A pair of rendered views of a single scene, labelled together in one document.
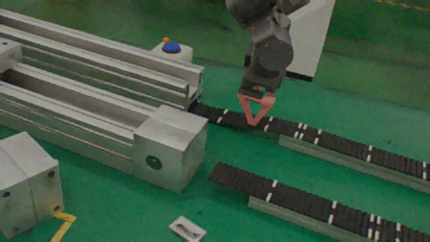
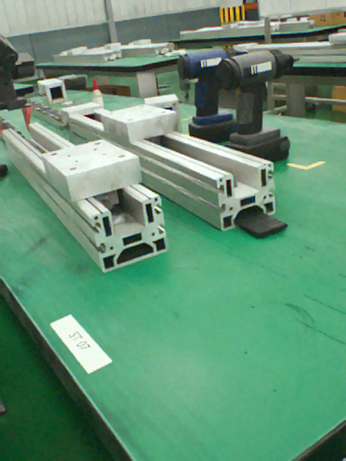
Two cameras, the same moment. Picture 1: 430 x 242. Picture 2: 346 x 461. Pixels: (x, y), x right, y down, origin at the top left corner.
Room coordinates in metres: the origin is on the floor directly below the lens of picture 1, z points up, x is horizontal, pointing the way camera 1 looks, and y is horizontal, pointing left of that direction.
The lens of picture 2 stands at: (1.38, 1.27, 1.08)
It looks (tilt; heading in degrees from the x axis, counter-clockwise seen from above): 25 degrees down; 227
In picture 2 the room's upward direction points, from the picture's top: 8 degrees counter-clockwise
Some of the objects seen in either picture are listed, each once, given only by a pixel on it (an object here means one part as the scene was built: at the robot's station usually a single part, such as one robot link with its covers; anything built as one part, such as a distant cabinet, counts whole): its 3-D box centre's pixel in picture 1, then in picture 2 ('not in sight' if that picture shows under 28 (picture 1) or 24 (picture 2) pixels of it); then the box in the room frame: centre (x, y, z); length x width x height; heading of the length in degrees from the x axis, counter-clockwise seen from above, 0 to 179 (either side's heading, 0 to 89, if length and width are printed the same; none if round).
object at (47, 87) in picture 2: not in sight; (51, 93); (0.15, -0.78, 0.83); 0.11 x 0.10 x 0.10; 162
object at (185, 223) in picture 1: (187, 230); not in sight; (0.43, 0.02, 0.78); 0.05 x 0.03 x 0.01; 58
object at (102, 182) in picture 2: not in sight; (90, 176); (0.97, 0.66, 0.87); 0.16 x 0.11 x 0.07; 71
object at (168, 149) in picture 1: (174, 144); (79, 123); (0.58, 0.06, 0.83); 0.12 x 0.09 x 0.10; 161
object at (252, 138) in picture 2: not in sight; (265, 107); (0.56, 0.71, 0.89); 0.20 x 0.08 x 0.22; 167
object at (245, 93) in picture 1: (257, 101); (20, 116); (0.69, -0.08, 0.87); 0.07 x 0.07 x 0.09; 74
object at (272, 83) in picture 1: (267, 61); (5, 94); (0.72, -0.09, 0.94); 0.10 x 0.07 x 0.07; 164
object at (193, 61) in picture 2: not in sight; (222, 94); (0.45, 0.50, 0.89); 0.20 x 0.08 x 0.22; 150
